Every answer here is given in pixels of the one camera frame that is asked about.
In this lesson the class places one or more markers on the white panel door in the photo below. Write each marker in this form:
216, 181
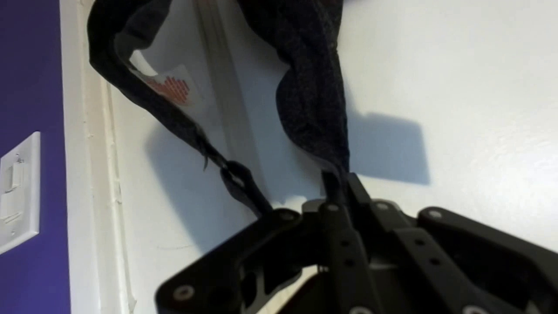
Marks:
87, 174
464, 75

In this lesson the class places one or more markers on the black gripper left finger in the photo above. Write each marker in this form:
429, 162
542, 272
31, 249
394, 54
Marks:
342, 254

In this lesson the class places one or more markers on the black hat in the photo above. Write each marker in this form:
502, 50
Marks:
314, 87

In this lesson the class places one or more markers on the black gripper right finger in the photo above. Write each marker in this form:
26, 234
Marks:
453, 261

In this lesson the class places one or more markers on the white light switch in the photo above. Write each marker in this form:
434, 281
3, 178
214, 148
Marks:
19, 192

